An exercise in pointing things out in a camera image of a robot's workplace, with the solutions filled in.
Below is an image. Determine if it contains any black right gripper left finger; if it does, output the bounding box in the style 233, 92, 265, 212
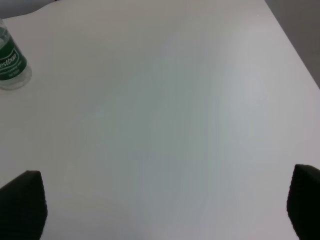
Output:
0, 170, 48, 240

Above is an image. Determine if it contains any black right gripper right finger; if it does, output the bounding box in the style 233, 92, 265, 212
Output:
286, 164, 320, 240

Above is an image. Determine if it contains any clear bottle green label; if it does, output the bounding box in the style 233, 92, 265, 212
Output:
0, 19, 32, 91

